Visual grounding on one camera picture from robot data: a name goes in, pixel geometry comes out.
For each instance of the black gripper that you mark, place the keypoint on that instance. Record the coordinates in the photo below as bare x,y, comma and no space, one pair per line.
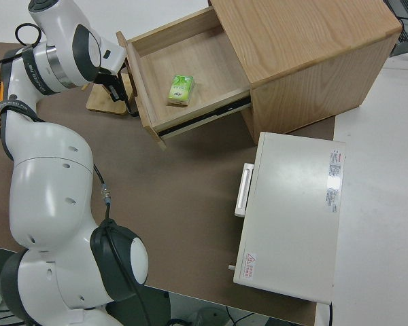
107,77

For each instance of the green tissue pack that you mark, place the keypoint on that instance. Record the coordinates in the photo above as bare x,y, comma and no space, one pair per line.
180,90

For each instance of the brown table mat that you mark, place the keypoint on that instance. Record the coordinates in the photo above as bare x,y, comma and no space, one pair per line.
177,203

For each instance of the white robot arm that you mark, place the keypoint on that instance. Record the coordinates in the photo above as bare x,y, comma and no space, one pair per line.
47,190

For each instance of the wooden mug rack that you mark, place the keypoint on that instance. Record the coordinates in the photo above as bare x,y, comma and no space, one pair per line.
102,103

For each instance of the white toaster oven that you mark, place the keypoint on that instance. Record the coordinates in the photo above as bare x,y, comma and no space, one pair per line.
292,217

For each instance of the light wooden cabinet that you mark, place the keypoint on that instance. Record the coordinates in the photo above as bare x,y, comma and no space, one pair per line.
309,51

